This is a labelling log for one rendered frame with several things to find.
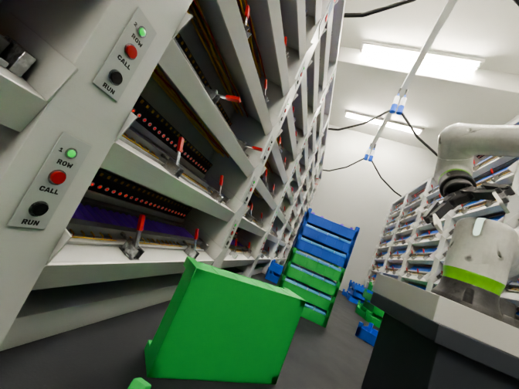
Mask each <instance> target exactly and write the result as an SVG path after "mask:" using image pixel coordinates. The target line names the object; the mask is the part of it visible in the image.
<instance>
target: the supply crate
mask: <svg viewBox="0 0 519 389"><path fill-rule="evenodd" d="M311 211H312V208H308V211H307V212H305V213H304V216H303V219H302V221H301V223H302V224H303V222H304V221H306V222H307V224H308V225H312V226H314V227H315V228H319V229H321V230H323V231H326V232H327V233H328V232H329V233H331V234H333V235H336V236H338V237H339V238H343V239H346V240H348V241H351V240H353V241H356V238H357V236H358V232H359V229H360V228H359V227H355V230H353V229H350V228H347V227H345V226H343V225H339V224H338V223H335V222H332V221H330V220H327V219H326V218H322V217H320V216H318V215H315V214H312V213H311Z"/></svg>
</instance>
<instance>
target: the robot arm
mask: <svg viewBox="0 0 519 389"><path fill-rule="evenodd" d="M437 142H438V154H437V161H436V169H435V172H434V180H435V182H436V184H437V185H438V186H439V192H440V194H441V195H442V196H443V197H444V199H443V200H442V201H437V200H435V201H433V202H432V205H431V206H430V208H429V209H428V210H427V212H426V213H425V214H424V215H423V217H422V218H423V219H424V221H425V222H426V224H429V223H431V224H432V226H433V227H436V229H437V231H438V232H439V233H440V234H443V227H442V223H441V221H440V219H441V218H442V217H443V216H444V215H445V214H446V213H448V212H449V211H450V210H453V209H455V208H456V207H457V206H458V205H462V204H466V203H469V202H470V201H479V200H497V202H498V203H499V205H500V206H501V207H502V209H503V210H504V212H505V213H506V214H508V213H510V212H509V210H508V209H507V207H506V206H505V203H508V202H510V201H509V199H508V198H507V196H508V195H510V196H511V195H515V192H514V190H513V189H512V187H511V186H510V185H507V184H492V183H487V182H486V181H483V182H481V185H480V186H479V187H477V184H476V182H475V181H474V179H473V158H474V155H484V156H501V157H519V125H484V124H471V123H455V124H452V125H450V126H448V127H446V128H445V129H444V130H443V131H442V132H441V133H440V134H439V137H438V141H437ZM517 275H519V228H512V227H510V226H509V225H506V224H504V223H502V222H498V221H494V220H491V219H487V218H475V217H469V218H462V219H460V220H459V221H458V222H457V223H456V225H455V228H454V230H453V234H452V238H451V240H450V243H449V248H448V250H447V253H446V257H445V261H444V263H443V275H442V278H441V280H440V281H439V283H438V284H437V286H435V287H434V288H433V289H431V293H435V294H437V295H439V296H442V297H445V298H447V299H450V300H452V301H454V302H456V303H459V304H461V305H463V306H466V307H469V308H471V309H472V310H476V311H477V312H480V313H483V314H485V315H487V316H490V317H492V318H494V319H496V320H499V321H501V322H504V323H506V324H509V325H511V326H514V327H516V328H518V329H519V316H518V315H517V314H516V308H517V307H516V305H515V304H513V303H511V302H508V301H506V300H505V299H501V298H500V294H501V293H502V291H503V290H504V288H505V286H506V284H507V279H510V278H513V277H515V276H517Z"/></svg>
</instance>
